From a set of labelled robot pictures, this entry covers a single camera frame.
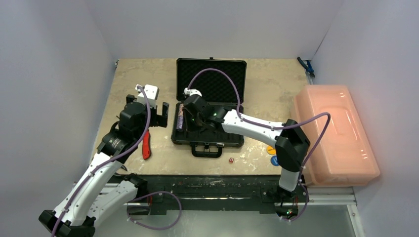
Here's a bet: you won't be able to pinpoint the red black folding knife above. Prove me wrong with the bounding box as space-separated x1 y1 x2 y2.
142 130 152 160

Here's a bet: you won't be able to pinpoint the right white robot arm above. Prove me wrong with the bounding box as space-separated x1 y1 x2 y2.
183 94 310 201

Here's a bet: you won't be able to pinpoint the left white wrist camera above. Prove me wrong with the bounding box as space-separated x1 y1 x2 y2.
135 84 159 109

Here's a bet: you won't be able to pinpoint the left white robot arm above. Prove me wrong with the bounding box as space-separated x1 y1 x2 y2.
39 95 169 237

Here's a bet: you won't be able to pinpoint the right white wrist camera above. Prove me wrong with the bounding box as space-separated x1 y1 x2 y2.
183 87 202 97

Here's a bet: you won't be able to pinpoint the blue dealer button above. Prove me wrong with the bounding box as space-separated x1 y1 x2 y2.
270 156 279 166

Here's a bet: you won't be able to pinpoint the yellow dealer button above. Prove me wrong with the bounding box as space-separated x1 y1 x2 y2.
266 146 276 156

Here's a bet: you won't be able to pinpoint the purple poker chip stack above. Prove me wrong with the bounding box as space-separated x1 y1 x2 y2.
176 115 184 132

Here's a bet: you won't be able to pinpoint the blue handled pliers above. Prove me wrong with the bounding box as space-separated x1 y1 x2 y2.
296 57 315 78

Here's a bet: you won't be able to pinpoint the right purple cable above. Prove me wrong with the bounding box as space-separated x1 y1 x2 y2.
187 68 331 223

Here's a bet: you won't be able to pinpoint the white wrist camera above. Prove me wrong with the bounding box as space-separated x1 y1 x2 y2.
135 84 159 109
183 87 202 97

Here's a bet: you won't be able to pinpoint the black poker set case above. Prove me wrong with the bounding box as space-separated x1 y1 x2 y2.
171 58 247 158

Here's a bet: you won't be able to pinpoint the pink translucent plastic bin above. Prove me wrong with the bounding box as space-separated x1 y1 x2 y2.
291 85 380 187

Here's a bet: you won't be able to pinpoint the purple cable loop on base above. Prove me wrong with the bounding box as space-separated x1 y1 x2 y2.
126 191 183 231

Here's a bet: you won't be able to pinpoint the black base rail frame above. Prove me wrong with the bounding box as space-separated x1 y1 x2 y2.
70 174 357 217

